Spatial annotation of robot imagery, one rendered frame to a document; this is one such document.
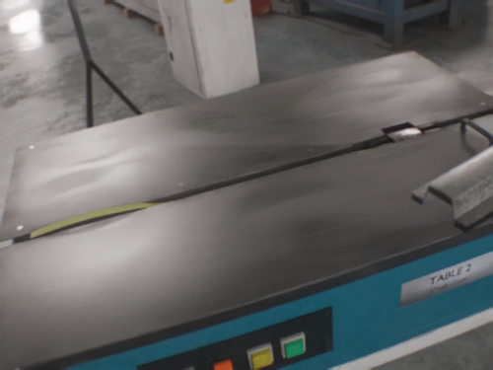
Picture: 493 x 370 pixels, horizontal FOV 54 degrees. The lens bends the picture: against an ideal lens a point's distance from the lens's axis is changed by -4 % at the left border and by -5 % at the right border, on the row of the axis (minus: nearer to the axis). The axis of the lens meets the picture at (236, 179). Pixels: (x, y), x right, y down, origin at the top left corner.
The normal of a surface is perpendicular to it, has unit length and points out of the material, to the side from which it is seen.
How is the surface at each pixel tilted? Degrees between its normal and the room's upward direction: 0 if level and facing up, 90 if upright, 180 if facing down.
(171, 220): 0
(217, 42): 90
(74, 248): 0
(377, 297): 90
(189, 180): 0
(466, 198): 75
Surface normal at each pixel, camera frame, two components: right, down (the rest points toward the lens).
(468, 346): -0.14, -0.82
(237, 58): 0.49, 0.43
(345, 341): 0.27, 0.51
